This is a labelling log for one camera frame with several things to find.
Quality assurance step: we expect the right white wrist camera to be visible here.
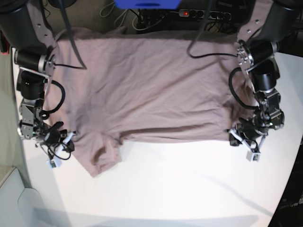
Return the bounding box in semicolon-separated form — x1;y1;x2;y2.
46;157;62;169

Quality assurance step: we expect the blue box at top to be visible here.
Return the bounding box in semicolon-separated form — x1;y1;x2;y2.
115;0;181;9

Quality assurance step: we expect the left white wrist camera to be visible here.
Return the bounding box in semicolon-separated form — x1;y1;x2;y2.
246;151;261;162

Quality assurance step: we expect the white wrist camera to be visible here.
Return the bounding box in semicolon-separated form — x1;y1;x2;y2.
246;151;261;162
46;157;62;169

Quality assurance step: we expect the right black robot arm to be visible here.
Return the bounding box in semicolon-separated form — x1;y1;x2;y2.
0;0;76;168

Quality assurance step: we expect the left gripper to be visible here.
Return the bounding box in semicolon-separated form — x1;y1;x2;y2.
224;125;269;152

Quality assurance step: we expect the white side table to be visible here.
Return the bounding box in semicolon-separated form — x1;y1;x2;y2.
0;168;43;227

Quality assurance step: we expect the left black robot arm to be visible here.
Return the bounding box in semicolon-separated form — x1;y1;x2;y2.
227;0;303;160

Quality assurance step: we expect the grey power strip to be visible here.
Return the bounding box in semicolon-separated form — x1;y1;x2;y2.
178;9;232;21

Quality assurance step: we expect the mauve t-shirt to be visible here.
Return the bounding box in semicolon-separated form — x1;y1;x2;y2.
49;28;253;177

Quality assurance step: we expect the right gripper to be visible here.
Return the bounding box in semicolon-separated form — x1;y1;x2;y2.
35;130;77;163

